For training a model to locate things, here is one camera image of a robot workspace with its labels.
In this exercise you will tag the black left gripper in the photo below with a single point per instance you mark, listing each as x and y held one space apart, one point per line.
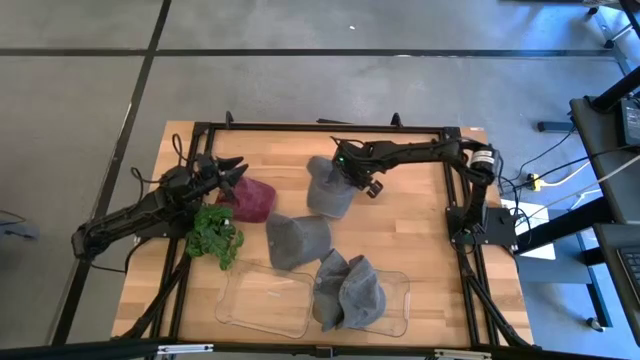
209 172

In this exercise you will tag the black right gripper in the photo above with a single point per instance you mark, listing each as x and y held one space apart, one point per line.
362 156

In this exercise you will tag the gray cloth hat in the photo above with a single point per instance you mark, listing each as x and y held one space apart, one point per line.
327 295
297 240
325 197
365 300

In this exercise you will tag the maroon cloth hat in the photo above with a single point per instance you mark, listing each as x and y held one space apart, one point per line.
252 202

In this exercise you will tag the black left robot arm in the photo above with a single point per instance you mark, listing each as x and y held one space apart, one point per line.
125 220

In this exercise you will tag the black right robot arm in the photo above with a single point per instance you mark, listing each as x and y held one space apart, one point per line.
440 150

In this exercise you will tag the green plant in white pot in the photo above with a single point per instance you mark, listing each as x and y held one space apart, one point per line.
212 235

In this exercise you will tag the clear plastic tray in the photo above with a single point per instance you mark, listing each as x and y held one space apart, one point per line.
265 300
397 300

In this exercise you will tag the yellow power plug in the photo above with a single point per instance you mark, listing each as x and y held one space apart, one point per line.
535 182

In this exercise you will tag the black diagonal desk strut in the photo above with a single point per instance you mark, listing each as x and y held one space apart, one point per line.
565 225

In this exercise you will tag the black desk with power brick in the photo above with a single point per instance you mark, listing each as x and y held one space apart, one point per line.
595 150

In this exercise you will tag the black horizontal rig beam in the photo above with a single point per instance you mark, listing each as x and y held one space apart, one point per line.
75 350

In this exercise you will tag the black desk with keyboard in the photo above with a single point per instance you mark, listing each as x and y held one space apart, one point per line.
607 280

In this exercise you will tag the black caster wheel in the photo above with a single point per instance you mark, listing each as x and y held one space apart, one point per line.
594 324

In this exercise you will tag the black power brick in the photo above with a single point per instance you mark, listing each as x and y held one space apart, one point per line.
631 122

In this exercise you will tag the black keyboard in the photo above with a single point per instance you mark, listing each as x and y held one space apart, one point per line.
631 267

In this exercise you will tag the black aluminium table frame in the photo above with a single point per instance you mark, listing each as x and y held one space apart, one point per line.
451 134

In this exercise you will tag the silver metal bracket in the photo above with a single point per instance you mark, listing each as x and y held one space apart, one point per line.
185 348
462 354

